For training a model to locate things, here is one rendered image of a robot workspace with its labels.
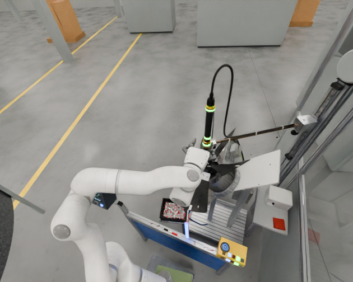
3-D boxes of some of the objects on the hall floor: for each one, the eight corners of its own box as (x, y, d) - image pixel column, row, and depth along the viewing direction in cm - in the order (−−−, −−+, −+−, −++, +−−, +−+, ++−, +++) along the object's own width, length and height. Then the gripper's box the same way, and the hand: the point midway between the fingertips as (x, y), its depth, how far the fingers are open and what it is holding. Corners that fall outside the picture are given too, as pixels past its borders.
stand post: (230, 222, 216) (256, 173, 130) (229, 230, 210) (255, 183, 124) (227, 221, 217) (250, 171, 131) (225, 228, 211) (249, 181, 126)
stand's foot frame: (246, 212, 222) (247, 210, 216) (240, 252, 194) (241, 250, 188) (198, 196, 240) (198, 193, 234) (186, 230, 213) (186, 228, 207)
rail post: (148, 237, 210) (132, 214, 152) (147, 240, 208) (129, 219, 150) (145, 236, 211) (128, 212, 153) (143, 239, 209) (125, 217, 151)
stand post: (212, 215, 222) (221, 179, 154) (210, 222, 217) (219, 188, 149) (208, 214, 224) (216, 178, 156) (207, 221, 218) (214, 186, 150)
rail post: (220, 271, 185) (233, 258, 126) (219, 275, 182) (232, 264, 124) (216, 269, 186) (228, 256, 128) (215, 273, 183) (227, 262, 125)
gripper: (212, 172, 71) (222, 140, 81) (172, 159, 76) (186, 131, 87) (210, 181, 77) (220, 150, 87) (173, 168, 82) (187, 141, 92)
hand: (203, 142), depth 86 cm, fingers open, 8 cm apart
